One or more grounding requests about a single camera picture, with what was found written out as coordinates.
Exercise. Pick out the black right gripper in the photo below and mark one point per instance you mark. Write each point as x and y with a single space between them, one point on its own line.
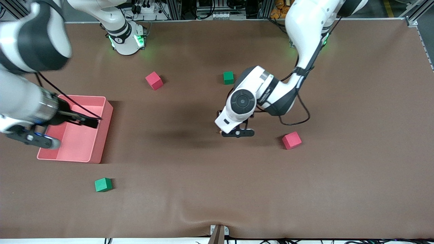
64 114

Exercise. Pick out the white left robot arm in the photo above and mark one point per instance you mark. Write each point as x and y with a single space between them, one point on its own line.
305 27

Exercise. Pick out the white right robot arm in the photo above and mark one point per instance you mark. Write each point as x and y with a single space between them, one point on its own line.
20 98

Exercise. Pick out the pink plastic bin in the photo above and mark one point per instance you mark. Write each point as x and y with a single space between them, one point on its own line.
81 145

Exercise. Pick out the pink foam cube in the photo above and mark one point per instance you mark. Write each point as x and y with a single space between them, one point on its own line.
154 80
291 140

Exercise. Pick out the green foam cube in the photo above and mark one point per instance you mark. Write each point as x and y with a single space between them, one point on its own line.
228 78
103 184

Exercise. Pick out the brown table cover sheet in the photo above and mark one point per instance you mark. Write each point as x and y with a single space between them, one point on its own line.
217 186

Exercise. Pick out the long white power strip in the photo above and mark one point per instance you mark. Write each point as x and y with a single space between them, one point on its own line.
227 16

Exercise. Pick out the pile of orange items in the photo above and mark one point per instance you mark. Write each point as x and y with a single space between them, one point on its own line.
278 12

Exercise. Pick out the white power strip with plugs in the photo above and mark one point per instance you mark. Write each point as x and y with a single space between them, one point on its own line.
149 12

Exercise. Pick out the black electronics box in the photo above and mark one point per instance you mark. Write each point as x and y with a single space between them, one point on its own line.
210 3

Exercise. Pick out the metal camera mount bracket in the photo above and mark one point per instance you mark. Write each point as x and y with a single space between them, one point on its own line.
218 235

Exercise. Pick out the aluminium frame profile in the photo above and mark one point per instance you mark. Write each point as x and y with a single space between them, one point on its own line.
264 8
412 20
174 10

